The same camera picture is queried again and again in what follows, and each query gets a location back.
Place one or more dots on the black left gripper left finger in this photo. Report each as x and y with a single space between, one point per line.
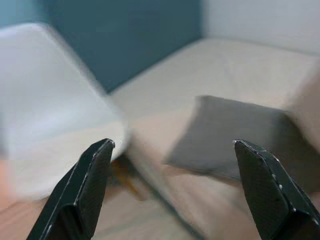
82 195

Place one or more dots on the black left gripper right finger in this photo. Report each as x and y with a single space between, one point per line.
270 197

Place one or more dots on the grey square pillow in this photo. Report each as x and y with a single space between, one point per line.
225 135

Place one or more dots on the white moulded plastic chair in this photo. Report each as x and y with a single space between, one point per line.
47 107

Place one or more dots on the beige fabric sofa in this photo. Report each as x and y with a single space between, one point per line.
220 105

